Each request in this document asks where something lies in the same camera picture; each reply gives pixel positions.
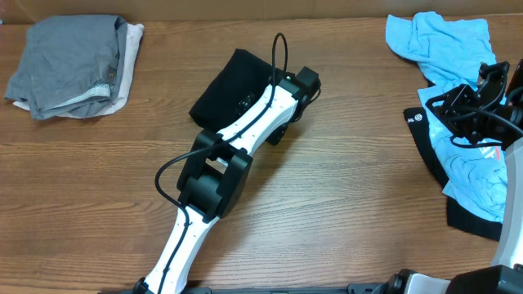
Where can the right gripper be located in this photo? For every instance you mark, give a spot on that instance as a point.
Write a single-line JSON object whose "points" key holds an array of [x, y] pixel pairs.
{"points": [[455, 99]]}

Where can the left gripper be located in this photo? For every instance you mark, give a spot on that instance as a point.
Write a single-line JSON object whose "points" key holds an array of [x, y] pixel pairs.
{"points": [[277, 134]]}

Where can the black t-shirt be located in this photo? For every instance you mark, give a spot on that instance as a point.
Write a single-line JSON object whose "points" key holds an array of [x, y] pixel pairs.
{"points": [[237, 87]]}

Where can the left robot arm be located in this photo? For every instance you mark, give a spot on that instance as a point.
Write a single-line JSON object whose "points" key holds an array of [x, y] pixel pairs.
{"points": [[216, 170]]}

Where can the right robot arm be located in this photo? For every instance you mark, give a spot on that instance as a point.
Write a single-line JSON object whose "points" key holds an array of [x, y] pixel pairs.
{"points": [[505, 272]]}

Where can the light blue t-shirt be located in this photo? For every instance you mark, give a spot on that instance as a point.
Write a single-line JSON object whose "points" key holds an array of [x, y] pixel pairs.
{"points": [[450, 53]]}

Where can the folded white garment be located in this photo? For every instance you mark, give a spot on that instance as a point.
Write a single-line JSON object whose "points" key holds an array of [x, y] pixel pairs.
{"points": [[130, 57]]}

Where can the folded grey shorts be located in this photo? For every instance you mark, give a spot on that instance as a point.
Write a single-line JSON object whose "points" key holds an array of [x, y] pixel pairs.
{"points": [[70, 64]]}

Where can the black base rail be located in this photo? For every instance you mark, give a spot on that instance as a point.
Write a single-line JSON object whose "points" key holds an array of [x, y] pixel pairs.
{"points": [[352, 288]]}

